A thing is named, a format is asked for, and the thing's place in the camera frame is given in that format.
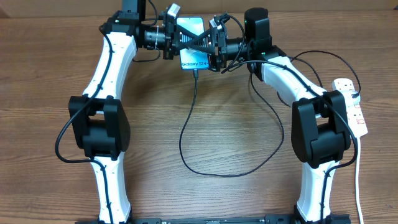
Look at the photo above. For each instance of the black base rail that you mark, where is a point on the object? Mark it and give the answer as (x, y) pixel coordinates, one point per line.
(214, 220)

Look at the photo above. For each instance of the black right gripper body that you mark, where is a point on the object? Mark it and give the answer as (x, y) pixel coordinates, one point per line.
(223, 48)

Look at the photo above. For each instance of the Galaxy smartphone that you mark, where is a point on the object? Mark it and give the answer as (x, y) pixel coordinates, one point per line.
(191, 58)

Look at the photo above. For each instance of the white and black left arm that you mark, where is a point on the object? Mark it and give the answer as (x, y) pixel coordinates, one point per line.
(97, 117)

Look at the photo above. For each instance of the white power strip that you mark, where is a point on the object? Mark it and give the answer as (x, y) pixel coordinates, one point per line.
(354, 114)

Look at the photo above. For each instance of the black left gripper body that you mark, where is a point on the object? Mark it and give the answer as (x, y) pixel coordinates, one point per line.
(169, 40)

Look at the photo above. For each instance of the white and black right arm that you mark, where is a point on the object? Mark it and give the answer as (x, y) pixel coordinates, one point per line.
(320, 129)

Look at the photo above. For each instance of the white charger plug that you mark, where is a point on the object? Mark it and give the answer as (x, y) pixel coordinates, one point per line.
(351, 97)

